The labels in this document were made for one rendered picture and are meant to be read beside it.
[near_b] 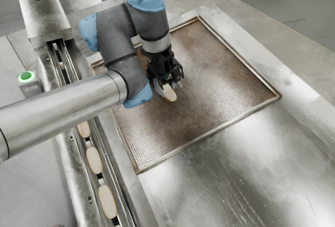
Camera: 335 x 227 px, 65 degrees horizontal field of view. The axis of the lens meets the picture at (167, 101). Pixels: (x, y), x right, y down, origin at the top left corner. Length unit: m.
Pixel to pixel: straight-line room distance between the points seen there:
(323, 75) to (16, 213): 1.21
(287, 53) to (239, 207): 0.81
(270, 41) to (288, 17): 1.92
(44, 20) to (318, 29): 2.63
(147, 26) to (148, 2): 0.06
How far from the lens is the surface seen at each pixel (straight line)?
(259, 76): 0.93
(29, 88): 1.11
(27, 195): 0.92
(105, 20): 0.59
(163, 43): 0.65
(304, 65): 1.30
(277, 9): 3.38
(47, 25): 1.33
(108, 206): 0.79
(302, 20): 3.29
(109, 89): 0.52
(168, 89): 0.85
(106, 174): 0.83
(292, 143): 0.82
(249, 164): 0.77
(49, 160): 0.95
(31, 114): 0.44
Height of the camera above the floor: 1.59
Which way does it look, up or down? 50 degrees down
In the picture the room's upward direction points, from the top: straight up
